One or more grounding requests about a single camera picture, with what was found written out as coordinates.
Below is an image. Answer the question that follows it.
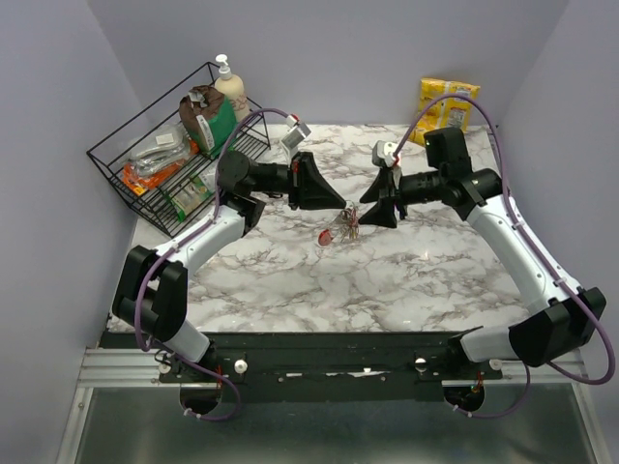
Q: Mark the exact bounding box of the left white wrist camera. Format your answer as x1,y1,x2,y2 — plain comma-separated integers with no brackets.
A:
280,122,310,158

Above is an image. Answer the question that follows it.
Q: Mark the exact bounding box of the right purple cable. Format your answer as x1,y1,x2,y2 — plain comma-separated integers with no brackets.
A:
394,94,614,420

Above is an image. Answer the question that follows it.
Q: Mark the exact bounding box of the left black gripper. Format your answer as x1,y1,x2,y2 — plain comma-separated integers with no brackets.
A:
249,152,346,211

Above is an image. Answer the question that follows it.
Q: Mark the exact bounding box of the black wire rack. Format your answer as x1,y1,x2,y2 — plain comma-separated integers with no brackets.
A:
87,62,271,238

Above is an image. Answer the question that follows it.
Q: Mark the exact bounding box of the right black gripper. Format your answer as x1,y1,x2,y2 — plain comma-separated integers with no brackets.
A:
358,166,445,230

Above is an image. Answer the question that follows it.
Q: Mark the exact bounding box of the metal red key organizer plate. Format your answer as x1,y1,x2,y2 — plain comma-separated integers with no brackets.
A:
317,203,359,247

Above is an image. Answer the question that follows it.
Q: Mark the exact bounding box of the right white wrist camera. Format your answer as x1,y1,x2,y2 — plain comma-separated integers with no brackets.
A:
371,140,399,168

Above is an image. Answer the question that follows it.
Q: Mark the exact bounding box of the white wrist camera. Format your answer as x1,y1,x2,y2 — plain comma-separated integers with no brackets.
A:
280,122,310,158
371,140,399,168

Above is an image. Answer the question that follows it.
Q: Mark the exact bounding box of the purple cable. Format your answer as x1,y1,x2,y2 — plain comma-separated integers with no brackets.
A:
133,107,299,422
394,94,614,420

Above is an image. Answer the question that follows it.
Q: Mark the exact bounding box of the green white snack packet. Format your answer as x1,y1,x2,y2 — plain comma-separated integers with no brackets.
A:
157,156,217,222

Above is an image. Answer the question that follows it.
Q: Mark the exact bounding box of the orange snack packet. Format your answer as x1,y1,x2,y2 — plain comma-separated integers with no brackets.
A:
122,162,182,196

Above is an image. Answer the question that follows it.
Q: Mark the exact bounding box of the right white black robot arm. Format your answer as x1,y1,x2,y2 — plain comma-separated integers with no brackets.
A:
359,128,606,379

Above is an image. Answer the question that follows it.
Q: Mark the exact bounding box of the aluminium rail frame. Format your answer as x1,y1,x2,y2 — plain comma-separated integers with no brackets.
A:
58,333,610,463

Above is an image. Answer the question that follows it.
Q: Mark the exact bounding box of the clear plastic packet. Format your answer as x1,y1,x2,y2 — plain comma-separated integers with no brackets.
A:
129,126,192,176

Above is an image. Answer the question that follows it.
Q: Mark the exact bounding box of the brown green bag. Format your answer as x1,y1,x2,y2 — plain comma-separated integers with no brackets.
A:
178,85,237,157

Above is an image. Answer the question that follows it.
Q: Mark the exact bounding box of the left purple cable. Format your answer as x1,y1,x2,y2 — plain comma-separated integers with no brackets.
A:
133,107,299,422

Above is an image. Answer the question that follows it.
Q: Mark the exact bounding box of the cream pump lotion bottle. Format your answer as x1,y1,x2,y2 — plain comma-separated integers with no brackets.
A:
215,54,251,122

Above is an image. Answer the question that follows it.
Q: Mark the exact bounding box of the yellow chips bag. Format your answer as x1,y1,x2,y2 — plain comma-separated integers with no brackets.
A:
408,77,481,146

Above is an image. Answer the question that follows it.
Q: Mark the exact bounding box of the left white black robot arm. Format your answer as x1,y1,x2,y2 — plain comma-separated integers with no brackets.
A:
112,151,346,382

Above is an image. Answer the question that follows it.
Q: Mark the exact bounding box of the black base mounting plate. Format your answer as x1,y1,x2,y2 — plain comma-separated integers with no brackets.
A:
99,331,565,405

